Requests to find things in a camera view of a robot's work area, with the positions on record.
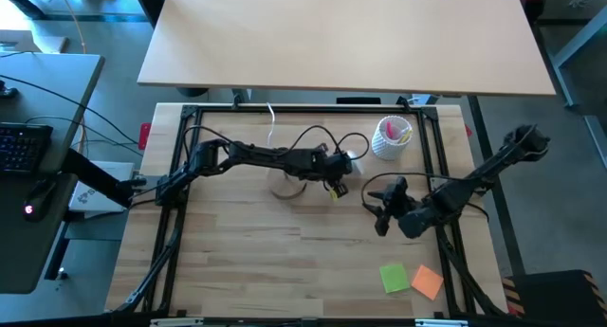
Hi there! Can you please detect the white textured pen cup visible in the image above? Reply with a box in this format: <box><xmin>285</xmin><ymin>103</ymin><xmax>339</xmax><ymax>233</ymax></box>
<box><xmin>370</xmin><ymin>115</ymin><xmax>414</xmax><ymax>162</ymax></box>

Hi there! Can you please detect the white lamp cord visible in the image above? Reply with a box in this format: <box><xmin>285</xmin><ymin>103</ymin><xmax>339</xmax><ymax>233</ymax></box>
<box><xmin>265</xmin><ymin>102</ymin><xmax>277</xmax><ymax>148</ymax></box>

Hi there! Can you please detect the red table edge tag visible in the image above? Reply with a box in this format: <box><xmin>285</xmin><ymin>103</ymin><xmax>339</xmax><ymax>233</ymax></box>
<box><xmin>138</xmin><ymin>122</ymin><xmax>153</xmax><ymax>151</ymax></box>

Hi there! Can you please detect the white cardboard box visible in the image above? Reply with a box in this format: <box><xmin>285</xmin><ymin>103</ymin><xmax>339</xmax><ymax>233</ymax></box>
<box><xmin>68</xmin><ymin>160</ymin><xmax>137</xmax><ymax>213</ymax></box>

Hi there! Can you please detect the light wood desk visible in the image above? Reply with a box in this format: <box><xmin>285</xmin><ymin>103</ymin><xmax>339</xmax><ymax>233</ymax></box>
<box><xmin>137</xmin><ymin>0</ymin><xmax>558</xmax><ymax>98</ymax></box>

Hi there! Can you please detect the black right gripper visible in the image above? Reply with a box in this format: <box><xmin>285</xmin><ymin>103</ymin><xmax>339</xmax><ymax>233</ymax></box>
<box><xmin>366</xmin><ymin>190</ymin><xmax>419</xmax><ymax>238</ymax></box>

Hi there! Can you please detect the brown cardboard box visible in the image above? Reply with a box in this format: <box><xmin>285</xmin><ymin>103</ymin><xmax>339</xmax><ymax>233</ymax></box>
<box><xmin>0</xmin><ymin>28</ymin><xmax>70</xmax><ymax>55</ymax></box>

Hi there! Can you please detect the grey metal desk frame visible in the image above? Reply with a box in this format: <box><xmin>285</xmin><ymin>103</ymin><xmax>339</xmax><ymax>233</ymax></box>
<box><xmin>549</xmin><ymin>4</ymin><xmax>607</xmax><ymax>170</ymax></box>

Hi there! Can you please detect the dark grey desk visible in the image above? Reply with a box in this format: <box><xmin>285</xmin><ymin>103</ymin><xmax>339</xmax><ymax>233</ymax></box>
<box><xmin>0</xmin><ymin>52</ymin><xmax>106</xmax><ymax>295</ymax></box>

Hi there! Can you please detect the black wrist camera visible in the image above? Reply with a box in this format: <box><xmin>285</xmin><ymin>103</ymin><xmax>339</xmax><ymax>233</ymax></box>
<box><xmin>384</xmin><ymin>175</ymin><xmax>411</xmax><ymax>199</ymax></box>
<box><xmin>326</xmin><ymin>152</ymin><xmax>355</xmax><ymax>178</ymax></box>

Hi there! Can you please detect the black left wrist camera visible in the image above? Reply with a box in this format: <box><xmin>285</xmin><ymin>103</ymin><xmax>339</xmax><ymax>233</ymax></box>
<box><xmin>326</xmin><ymin>152</ymin><xmax>355</xmax><ymax>178</ymax></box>

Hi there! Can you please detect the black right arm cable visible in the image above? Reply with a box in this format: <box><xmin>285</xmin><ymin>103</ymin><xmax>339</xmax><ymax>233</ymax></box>
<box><xmin>359</xmin><ymin>171</ymin><xmax>490</xmax><ymax>224</ymax></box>

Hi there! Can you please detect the black desk cable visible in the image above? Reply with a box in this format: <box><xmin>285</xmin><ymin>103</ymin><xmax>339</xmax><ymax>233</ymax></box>
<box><xmin>0</xmin><ymin>73</ymin><xmax>143</xmax><ymax>151</ymax></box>

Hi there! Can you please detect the green sticky note pad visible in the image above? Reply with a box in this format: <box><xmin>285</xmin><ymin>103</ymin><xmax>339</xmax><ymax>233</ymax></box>
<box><xmin>378</xmin><ymin>263</ymin><xmax>412</xmax><ymax>295</ymax></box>

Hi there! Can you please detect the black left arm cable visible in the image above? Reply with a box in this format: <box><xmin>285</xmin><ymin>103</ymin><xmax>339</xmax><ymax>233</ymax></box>
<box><xmin>181</xmin><ymin>124</ymin><xmax>371</xmax><ymax>162</ymax></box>

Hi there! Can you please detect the black hazard-striped box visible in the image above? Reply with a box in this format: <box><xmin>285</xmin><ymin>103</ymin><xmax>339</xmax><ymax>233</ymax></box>
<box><xmin>501</xmin><ymin>268</ymin><xmax>607</xmax><ymax>327</ymax></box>

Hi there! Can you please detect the black computer mouse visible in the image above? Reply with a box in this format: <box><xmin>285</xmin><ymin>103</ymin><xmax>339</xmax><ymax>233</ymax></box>
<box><xmin>22</xmin><ymin>178</ymin><xmax>59</xmax><ymax>223</ymax></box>

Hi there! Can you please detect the black keyboard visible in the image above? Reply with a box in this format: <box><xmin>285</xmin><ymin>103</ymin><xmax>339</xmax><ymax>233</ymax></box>
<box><xmin>0</xmin><ymin>121</ymin><xmax>55</xmax><ymax>177</ymax></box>

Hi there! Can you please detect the orange sticky note pad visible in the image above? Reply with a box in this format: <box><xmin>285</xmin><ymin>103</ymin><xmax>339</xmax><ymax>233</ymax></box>
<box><xmin>410</xmin><ymin>263</ymin><xmax>445</xmax><ymax>301</ymax></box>

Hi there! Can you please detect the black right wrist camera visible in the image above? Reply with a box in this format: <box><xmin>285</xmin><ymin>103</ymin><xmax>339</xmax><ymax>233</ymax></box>
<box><xmin>384</xmin><ymin>175</ymin><xmax>411</xmax><ymax>199</ymax></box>

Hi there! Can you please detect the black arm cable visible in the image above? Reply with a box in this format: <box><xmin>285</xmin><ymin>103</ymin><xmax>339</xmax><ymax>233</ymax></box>
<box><xmin>359</xmin><ymin>171</ymin><xmax>490</xmax><ymax>224</ymax></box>
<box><xmin>181</xmin><ymin>124</ymin><xmax>371</xmax><ymax>162</ymax></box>

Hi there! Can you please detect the white flood lightbulb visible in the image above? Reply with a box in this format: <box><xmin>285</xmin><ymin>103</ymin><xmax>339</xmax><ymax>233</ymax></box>
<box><xmin>344</xmin><ymin>149</ymin><xmax>367</xmax><ymax>176</ymax></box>

